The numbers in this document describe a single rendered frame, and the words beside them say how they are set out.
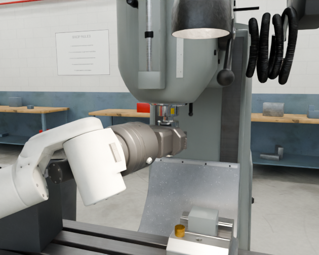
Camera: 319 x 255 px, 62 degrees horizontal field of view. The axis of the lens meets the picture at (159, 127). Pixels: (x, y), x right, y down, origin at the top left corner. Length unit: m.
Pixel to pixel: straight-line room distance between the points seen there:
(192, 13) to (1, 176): 0.32
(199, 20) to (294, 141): 4.65
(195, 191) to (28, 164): 0.67
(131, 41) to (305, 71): 4.44
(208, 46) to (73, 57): 5.34
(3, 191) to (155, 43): 0.31
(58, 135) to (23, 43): 6.21
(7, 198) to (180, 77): 0.33
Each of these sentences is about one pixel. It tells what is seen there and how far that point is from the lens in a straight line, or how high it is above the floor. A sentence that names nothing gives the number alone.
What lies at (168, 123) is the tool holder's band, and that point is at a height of 1.27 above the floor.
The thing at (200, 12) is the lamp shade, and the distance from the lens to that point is 0.32.
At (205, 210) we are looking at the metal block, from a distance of 0.65.
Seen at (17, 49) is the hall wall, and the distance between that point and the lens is 6.68.
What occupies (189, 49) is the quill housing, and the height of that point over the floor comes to 1.41.
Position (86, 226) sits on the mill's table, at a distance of 0.90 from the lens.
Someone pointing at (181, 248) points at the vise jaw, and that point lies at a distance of 0.60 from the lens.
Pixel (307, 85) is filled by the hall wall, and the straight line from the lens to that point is 4.87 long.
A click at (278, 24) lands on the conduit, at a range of 0.79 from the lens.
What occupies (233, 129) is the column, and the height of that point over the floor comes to 1.19.
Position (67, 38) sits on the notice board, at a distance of 5.90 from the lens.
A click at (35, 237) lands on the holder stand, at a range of 0.80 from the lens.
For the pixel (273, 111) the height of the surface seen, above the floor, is 0.95.
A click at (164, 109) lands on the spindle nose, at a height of 1.30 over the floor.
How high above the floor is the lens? 1.35
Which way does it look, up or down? 9 degrees down
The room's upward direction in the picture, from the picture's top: straight up
